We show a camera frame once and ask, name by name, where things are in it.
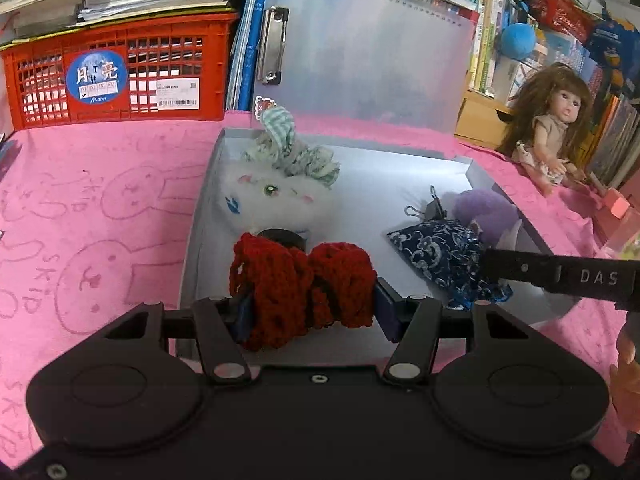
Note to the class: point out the purple fluffy pouch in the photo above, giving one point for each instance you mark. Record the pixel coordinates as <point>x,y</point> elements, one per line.
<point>482,210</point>

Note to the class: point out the brown haired doll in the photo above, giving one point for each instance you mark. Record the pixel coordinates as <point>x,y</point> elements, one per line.
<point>550,125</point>

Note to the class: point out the shallow white box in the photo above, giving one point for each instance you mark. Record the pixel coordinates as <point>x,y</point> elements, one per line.
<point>375,195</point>

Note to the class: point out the translucent clipboard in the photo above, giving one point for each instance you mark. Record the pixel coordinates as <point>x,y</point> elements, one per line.
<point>370,60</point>

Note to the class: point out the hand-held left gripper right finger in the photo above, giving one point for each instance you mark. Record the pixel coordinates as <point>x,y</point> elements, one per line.
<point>387,310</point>

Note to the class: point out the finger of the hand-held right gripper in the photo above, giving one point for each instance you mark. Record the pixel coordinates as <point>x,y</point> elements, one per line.
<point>520,267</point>

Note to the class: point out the person's right hand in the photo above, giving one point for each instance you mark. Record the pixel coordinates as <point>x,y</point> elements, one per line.
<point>627,375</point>

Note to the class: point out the blue plush ball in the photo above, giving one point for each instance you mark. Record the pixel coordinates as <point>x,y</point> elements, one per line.
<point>517,41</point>

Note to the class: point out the red plastic crate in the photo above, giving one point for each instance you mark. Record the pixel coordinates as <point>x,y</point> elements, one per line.
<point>215,60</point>

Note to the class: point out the wooden drawer box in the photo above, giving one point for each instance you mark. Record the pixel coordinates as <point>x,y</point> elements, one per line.
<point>480,120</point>

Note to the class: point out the pink toy house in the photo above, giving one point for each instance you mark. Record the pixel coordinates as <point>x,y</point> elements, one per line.
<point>617,205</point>

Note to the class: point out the black round lid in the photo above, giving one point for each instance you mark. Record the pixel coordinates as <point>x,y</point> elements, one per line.
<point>280,236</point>

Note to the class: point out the red knitted scarf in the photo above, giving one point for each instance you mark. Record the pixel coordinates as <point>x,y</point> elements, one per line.
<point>300,290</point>

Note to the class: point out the white fluffy cat plush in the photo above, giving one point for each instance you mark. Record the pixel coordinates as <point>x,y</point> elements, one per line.
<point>285,200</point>

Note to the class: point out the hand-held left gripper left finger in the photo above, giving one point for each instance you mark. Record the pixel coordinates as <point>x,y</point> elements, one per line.
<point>244,316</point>

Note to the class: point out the black binder clip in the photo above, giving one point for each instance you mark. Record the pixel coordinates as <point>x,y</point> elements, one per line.
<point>432,207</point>

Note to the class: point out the row of shelf books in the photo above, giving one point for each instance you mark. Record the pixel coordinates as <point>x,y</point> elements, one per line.
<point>610,125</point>

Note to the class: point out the green checkered cloth pouch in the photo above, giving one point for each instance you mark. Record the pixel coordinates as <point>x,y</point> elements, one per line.
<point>292,155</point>

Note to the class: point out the blue floral pouch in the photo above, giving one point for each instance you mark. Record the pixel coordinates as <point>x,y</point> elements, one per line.
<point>440,250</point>

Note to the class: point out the blue folders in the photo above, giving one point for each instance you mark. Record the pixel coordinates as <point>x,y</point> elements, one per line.
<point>247,45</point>

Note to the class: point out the pink rabbit print towel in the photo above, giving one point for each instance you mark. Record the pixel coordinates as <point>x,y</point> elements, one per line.
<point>100,240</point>

